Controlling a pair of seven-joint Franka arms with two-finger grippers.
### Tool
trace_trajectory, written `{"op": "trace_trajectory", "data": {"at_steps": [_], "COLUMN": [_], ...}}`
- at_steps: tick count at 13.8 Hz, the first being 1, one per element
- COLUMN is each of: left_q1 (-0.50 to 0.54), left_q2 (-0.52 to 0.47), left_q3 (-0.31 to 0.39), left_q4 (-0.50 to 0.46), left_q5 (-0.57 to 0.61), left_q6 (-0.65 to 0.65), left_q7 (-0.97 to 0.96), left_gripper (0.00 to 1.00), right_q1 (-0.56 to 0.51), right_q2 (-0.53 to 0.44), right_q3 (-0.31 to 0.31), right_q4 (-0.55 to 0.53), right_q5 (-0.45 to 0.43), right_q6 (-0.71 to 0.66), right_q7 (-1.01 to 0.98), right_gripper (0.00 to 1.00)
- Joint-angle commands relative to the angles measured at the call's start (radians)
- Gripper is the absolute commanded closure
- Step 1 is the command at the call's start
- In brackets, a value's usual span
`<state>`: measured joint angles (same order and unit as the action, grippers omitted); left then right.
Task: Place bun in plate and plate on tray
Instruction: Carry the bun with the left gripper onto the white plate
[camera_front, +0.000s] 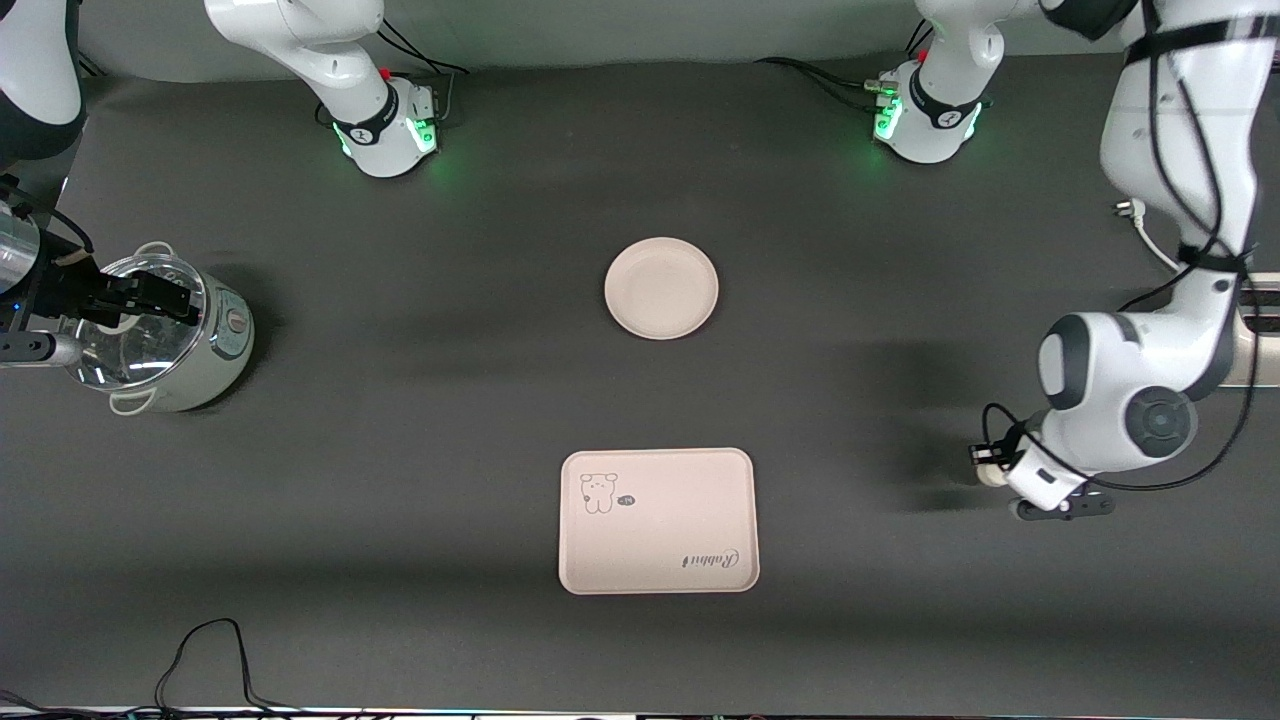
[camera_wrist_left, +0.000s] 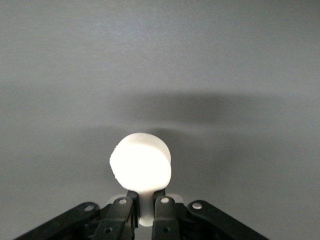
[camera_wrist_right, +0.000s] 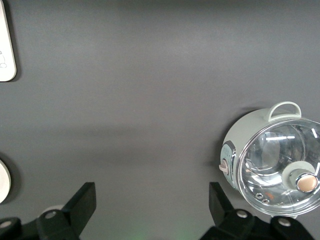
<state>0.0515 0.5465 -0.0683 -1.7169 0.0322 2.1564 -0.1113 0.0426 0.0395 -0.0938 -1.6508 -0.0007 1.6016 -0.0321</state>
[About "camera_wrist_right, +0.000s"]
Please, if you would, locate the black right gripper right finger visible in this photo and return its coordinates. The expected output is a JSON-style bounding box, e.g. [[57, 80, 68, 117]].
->
[[199, 181, 315, 240]]

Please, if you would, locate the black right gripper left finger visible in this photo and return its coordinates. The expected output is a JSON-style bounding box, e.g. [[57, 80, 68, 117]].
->
[[0, 181, 97, 240]]

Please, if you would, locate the round cream plate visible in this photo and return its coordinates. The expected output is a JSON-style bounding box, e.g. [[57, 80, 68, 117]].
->
[[0, 159, 12, 205]]

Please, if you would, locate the cream rectangular tray rabbit print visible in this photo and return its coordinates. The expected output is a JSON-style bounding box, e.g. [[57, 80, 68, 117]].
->
[[0, 0, 18, 83]]

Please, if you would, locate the glass pot lid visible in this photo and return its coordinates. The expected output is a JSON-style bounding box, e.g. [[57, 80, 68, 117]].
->
[[236, 118, 320, 218]]

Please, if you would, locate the pale green electric cooking pot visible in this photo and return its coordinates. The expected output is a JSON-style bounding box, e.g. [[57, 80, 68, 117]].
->
[[217, 100, 320, 219]]

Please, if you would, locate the dark grey table cover mat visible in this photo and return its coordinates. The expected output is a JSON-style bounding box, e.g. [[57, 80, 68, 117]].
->
[[0, 0, 320, 240]]

